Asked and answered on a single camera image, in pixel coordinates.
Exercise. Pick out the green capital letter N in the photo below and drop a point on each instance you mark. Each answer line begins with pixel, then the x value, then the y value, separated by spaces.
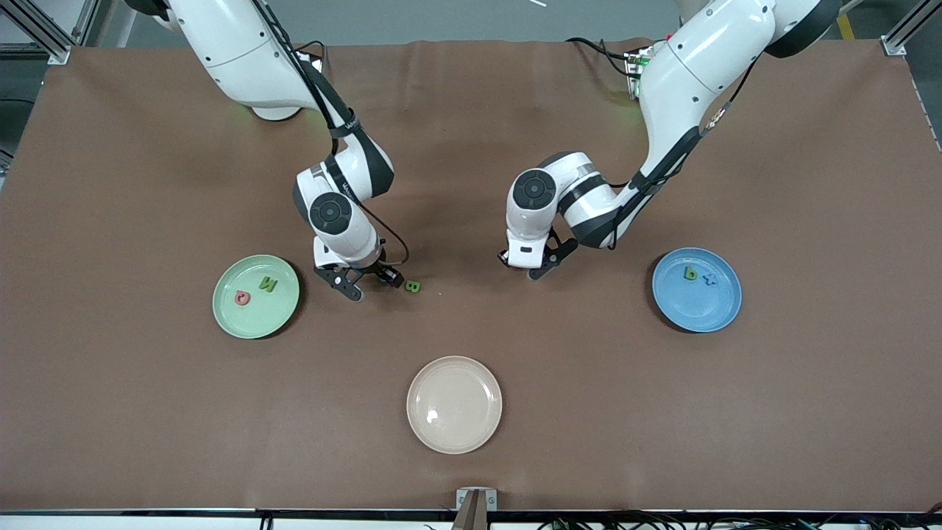
pixel 268 284

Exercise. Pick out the red capital letter Q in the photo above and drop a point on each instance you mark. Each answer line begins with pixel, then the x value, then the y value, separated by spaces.
pixel 238 298

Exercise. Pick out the green small letter b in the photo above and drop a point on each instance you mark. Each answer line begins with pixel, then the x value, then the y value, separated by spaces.
pixel 690 275

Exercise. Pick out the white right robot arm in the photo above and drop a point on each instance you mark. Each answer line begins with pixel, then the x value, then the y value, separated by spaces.
pixel 235 51

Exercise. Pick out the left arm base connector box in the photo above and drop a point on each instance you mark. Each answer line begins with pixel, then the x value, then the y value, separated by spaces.
pixel 634 66

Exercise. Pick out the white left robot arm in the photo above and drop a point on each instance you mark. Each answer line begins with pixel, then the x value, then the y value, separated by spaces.
pixel 692 81

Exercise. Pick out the brown table mat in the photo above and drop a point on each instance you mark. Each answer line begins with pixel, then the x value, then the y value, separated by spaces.
pixel 449 147

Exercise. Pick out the light green plate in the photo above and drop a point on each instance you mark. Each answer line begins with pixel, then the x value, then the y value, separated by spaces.
pixel 255 316

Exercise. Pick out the beige plate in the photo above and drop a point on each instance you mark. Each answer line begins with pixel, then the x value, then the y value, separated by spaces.
pixel 454 405

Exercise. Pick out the blue plate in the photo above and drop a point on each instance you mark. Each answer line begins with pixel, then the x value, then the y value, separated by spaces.
pixel 696 305

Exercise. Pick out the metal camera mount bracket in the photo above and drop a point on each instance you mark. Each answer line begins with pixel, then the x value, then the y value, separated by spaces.
pixel 475 500

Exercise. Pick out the black table edge rail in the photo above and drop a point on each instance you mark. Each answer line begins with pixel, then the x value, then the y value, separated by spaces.
pixel 147 511

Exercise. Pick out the aluminium frame profile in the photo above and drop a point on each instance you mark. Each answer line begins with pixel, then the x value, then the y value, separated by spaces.
pixel 909 33
pixel 44 40

